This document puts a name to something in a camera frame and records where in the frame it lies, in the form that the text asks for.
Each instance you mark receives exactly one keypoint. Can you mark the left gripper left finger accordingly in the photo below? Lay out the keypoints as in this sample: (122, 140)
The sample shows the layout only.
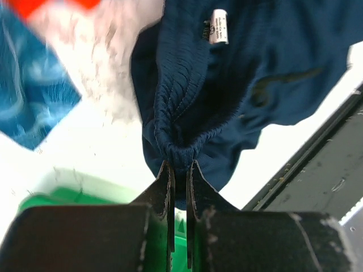
(138, 236)

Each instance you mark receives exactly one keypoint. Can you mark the navy blue shorts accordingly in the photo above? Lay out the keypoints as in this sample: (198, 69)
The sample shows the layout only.
(212, 74)

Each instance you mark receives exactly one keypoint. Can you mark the orange hanging shorts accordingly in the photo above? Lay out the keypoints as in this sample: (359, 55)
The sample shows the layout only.
(26, 8)

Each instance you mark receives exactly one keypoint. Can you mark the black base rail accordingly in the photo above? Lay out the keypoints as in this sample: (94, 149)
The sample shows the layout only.
(325, 174)

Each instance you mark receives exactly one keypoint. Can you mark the blue patterned hanging shorts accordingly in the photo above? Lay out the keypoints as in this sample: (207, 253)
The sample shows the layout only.
(36, 92)

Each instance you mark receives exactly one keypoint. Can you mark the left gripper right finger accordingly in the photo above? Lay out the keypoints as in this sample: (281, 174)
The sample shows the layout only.
(222, 238)

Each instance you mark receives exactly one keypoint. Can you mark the white slotted cable duct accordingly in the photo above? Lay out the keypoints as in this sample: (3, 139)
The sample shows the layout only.
(352, 220)

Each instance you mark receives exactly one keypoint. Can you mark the green plastic tray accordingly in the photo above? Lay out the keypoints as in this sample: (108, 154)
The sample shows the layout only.
(70, 187)

